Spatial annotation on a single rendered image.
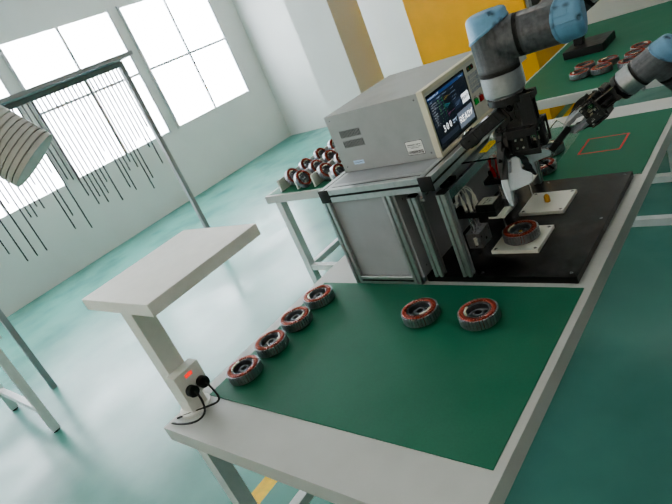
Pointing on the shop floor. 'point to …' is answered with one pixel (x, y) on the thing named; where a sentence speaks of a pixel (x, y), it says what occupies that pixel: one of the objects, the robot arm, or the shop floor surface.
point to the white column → (336, 48)
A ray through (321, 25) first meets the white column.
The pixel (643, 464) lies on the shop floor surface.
